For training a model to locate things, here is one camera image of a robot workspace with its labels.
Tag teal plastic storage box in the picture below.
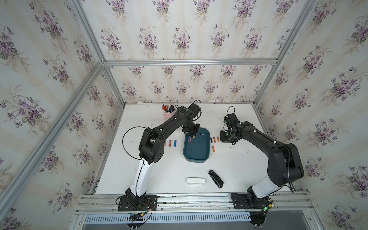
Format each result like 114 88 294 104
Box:
183 127 210 163

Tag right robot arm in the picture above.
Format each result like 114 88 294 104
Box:
220 113 304 199

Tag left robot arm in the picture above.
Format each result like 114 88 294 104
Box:
125 103 202 204

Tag pens in cup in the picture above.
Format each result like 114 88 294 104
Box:
162 104 175 113

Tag black stapler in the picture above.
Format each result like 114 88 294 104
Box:
208 170 224 188

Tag white eraser case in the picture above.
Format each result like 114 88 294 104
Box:
186 177 206 185

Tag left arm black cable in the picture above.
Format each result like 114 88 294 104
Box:
122 126 147 162

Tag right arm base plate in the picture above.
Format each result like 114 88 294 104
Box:
230 193 273 210

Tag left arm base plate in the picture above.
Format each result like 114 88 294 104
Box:
116 195 158 211

